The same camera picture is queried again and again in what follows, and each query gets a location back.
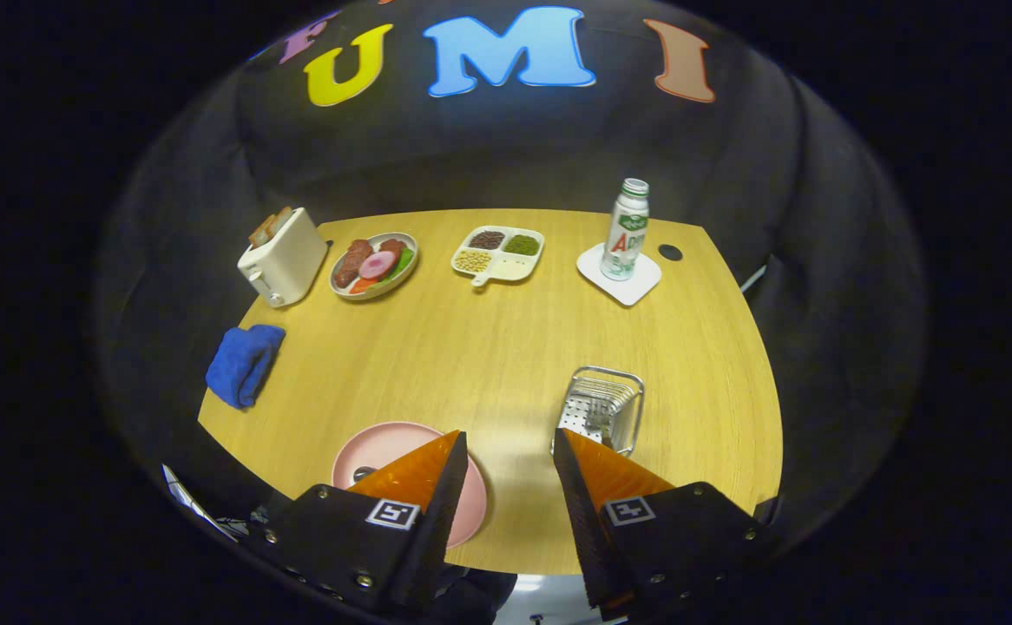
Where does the metal wire basket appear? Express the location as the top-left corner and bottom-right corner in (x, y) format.
(551, 365), (646, 458)

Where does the white drink bottle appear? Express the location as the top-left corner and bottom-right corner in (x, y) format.
(600, 178), (650, 281)

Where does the white divided bean dish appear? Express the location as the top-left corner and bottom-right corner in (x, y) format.
(451, 226), (546, 287)

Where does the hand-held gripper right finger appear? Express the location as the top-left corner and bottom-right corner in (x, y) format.
(553, 427), (776, 622)

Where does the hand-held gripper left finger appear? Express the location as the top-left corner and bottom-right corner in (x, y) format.
(250, 431), (470, 619)

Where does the white toaster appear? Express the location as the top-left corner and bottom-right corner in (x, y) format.
(237, 207), (330, 309)

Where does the grey food plate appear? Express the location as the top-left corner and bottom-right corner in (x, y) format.
(329, 232), (420, 301)

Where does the pink round plate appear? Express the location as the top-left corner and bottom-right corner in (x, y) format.
(332, 422), (489, 549)

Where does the blue folded cloth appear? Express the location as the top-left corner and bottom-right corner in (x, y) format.
(205, 324), (286, 410)

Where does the white square coaster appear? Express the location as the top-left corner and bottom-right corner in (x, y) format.
(576, 242), (663, 307)

